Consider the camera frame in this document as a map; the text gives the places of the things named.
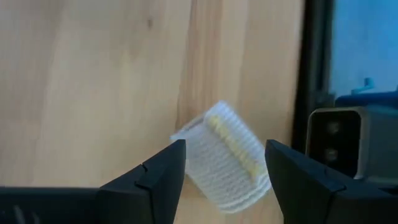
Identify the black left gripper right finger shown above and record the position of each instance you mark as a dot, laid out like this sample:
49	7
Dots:
311	199

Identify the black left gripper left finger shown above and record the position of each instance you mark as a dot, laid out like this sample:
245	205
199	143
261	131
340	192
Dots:
149	193

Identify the short beige bandage roll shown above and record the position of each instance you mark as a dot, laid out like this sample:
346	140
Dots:
224	168

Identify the black aluminium table frame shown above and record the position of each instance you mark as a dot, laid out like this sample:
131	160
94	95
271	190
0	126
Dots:
314	62

